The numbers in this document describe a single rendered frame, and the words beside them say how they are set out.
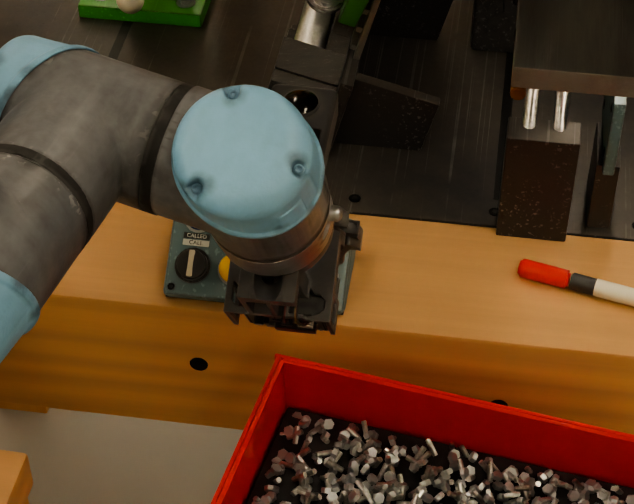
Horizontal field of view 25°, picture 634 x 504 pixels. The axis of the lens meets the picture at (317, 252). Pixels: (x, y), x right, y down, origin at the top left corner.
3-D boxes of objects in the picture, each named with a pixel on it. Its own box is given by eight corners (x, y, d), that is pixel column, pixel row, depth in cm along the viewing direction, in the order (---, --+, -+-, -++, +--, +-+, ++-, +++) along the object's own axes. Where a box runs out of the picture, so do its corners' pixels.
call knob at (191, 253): (206, 282, 119) (203, 279, 118) (175, 279, 120) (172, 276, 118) (210, 251, 120) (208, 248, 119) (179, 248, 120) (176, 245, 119)
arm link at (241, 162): (186, 51, 76) (339, 101, 75) (218, 116, 87) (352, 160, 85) (131, 189, 75) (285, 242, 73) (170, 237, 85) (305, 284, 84)
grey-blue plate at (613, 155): (609, 234, 127) (633, 105, 117) (585, 232, 127) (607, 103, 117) (609, 165, 133) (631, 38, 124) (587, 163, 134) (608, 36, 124)
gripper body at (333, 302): (231, 325, 101) (203, 292, 89) (247, 205, 102) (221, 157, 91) (340, 337, 100) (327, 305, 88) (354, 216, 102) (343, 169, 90)
